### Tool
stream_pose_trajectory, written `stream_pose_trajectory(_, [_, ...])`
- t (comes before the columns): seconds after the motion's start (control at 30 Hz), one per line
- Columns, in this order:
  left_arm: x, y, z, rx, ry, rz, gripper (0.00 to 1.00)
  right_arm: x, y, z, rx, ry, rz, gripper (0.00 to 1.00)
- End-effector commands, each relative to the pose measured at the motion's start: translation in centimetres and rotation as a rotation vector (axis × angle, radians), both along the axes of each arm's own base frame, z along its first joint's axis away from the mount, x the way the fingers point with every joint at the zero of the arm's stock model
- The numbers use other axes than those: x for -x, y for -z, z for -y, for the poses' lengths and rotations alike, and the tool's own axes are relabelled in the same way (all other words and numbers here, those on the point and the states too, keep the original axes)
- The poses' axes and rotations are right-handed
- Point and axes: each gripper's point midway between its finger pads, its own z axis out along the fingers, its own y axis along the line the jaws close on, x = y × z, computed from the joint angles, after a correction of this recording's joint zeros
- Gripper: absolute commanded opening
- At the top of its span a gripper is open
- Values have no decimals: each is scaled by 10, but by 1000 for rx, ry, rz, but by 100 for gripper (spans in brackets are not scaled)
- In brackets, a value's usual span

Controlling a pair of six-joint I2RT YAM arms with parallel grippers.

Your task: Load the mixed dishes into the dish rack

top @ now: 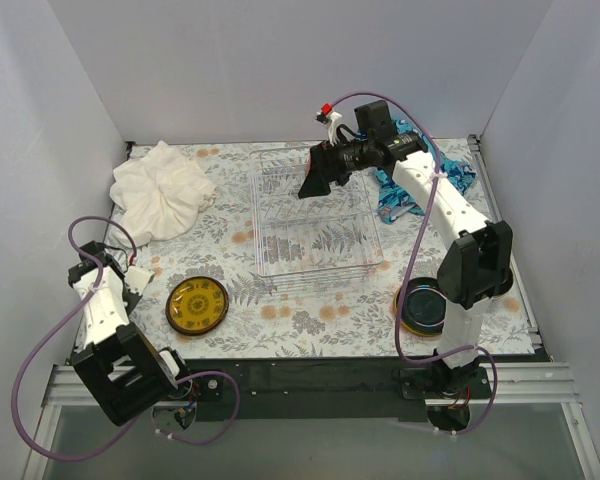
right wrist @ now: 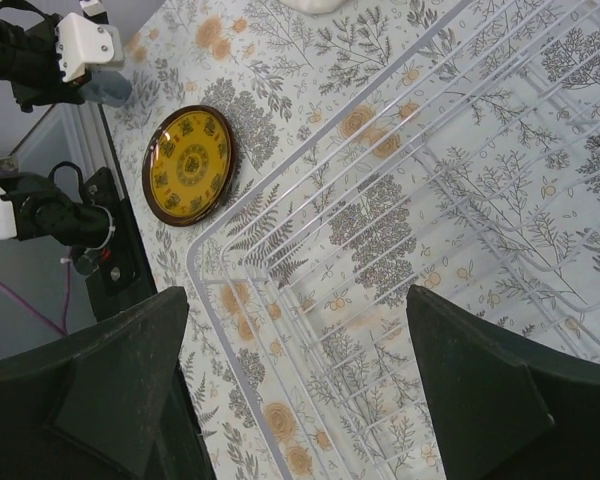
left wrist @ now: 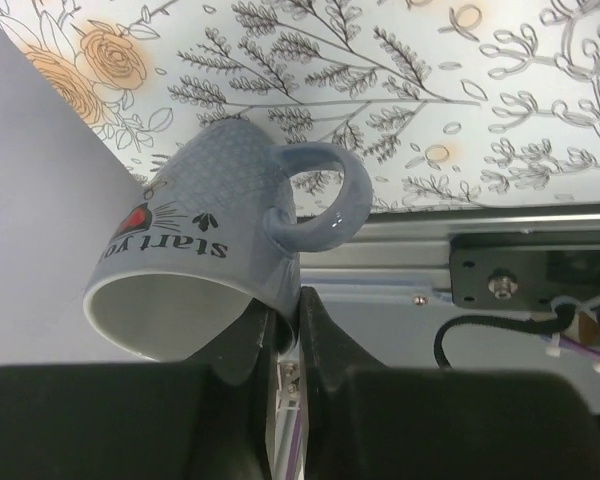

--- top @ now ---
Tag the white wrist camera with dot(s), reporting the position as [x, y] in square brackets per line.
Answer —
[331, 120]
[137, 279]

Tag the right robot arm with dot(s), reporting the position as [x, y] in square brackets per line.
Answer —
[476, 266]

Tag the black iridescent plate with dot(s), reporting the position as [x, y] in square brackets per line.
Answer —
[424, 308]

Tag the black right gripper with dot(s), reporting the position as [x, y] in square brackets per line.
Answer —
[325, 162]

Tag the blue shark print cloth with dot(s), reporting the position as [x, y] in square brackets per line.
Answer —
[419, 177]

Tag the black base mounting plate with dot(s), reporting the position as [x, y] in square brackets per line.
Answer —
[327, 388]

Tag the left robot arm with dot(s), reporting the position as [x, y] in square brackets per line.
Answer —
[122, 370]

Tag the aluminium frame rail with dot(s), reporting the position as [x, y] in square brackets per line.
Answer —
[355, 419]

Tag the white crumpled cloth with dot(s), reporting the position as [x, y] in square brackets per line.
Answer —
[161, 195]

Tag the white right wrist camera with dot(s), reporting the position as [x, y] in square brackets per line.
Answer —
[331, 120]

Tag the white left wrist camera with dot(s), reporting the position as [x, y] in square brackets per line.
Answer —
[137, 279]

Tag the floral patterned table mat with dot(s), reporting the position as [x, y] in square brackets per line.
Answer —
[352, 320]

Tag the white wire dish rack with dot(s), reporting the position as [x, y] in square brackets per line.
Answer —
[320, 242]

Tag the yellow patterned plate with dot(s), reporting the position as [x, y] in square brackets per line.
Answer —
[197, 305]

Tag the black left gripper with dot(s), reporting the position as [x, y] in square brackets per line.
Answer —
[131, 298]

